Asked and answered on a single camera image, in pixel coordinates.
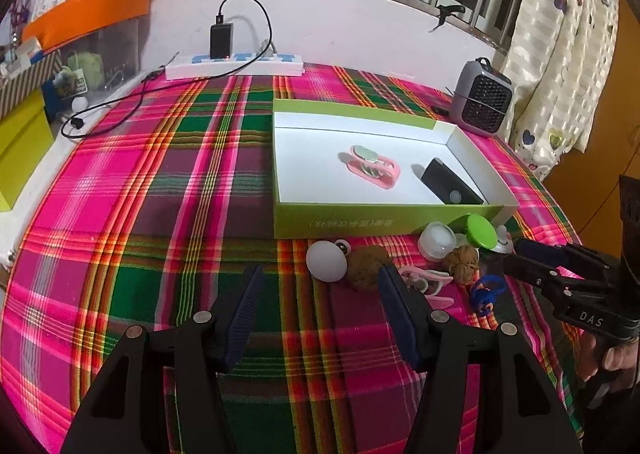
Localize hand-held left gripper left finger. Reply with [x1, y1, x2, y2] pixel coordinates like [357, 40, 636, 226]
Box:
[60, 264, 266, 454]

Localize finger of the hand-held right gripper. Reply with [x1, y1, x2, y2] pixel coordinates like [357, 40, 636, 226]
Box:
[501, 254, 613, 301]
[515, 237, 623, 275]

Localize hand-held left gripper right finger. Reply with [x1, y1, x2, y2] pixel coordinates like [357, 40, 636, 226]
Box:
[377, 266, 583, 454]

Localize blue clip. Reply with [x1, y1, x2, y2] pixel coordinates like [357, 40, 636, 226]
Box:
[469, 274, 507, 317]

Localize large dark brown walnut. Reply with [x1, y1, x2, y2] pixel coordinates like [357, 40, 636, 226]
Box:
[346, 245, 396, 292]

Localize white toy with green lid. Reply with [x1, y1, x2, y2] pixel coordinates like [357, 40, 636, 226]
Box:
[457, 214, 516, 255]

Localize green and white cardboard box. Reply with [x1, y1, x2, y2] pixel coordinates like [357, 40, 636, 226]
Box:
[272, 98, 521, 239]

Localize black rectangular device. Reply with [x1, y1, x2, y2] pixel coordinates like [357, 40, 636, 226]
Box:
[420, 157, 486, 205]

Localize pink clip with green pads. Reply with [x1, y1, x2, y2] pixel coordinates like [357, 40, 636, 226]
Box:
[348, 145, 402, 191]

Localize person's right hand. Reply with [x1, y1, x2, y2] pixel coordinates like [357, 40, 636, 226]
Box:
[580, 334, 640, 397]

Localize small light brown walnut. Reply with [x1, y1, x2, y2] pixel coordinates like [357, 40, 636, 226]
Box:
[444, 245, 482, 287]

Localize white round cap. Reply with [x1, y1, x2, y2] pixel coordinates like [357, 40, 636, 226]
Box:
[419, 222, 457, 262]

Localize orange wooden cabinet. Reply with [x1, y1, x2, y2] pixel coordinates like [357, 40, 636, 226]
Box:
[542, 0, 640, 255]

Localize pink green plaid tablecloth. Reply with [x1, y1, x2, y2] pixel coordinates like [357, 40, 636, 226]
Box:
[0, 62, 586, 454]

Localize grey portable heater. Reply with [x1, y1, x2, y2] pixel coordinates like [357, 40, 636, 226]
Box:
[450, 58, 515, 137]

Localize cream curtain with hearts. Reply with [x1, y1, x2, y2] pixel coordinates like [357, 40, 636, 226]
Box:
[500, 0, 621, 179]

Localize white and blue power strip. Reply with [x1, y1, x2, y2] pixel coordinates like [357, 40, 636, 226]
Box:
[165, 52, 305, 80]

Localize black charger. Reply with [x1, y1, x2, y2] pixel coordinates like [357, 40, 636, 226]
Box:
[210, 24, 234, 59]

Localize yellow-green box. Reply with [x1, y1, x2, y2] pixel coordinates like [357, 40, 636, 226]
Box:
[0, 91, 55, 212]

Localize striped cardboard box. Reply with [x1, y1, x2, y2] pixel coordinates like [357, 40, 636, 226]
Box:
[0, 51, 63, 119]

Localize clear bin with orange lid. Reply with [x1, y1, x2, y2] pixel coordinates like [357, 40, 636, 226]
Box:
[22, 0, 153, 99]

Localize branches with pink blossoms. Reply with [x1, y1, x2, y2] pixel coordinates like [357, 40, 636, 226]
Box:
[7, 0, 38, 42]

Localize black window handle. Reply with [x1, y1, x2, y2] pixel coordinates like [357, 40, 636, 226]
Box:
[430, 5, 466, 32]

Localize black cable with plug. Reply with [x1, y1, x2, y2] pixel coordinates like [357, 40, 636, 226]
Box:
[61, 52, 181, 139]

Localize black charger cable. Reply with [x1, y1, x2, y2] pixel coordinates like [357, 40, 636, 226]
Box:
[216, 0, 274, 59]

